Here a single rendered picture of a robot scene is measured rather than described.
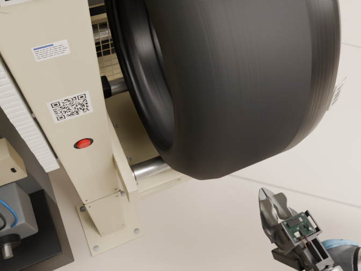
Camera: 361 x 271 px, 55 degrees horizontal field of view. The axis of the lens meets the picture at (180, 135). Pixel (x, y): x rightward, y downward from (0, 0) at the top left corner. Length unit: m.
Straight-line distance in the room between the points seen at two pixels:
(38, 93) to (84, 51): 0.11
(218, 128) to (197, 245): 1.32
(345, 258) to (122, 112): 0.74
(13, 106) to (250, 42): 0.40
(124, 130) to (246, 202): 1.02
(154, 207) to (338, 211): 1.01
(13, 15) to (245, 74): 0.32
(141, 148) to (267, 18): 0.66
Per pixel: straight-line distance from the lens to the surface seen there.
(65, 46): 0.55
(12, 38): 0.52
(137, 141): 1.09
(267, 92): 0.56
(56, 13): 0.50
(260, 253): 1.90
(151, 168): 0.93
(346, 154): 2.30
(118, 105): 1.15
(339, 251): 0.91
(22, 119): 0.69
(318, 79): 0.62
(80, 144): 0.80
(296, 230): 0.77
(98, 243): 1.81
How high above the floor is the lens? 1.79
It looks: 63 degrees down
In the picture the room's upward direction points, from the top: 13 degrees clockwise
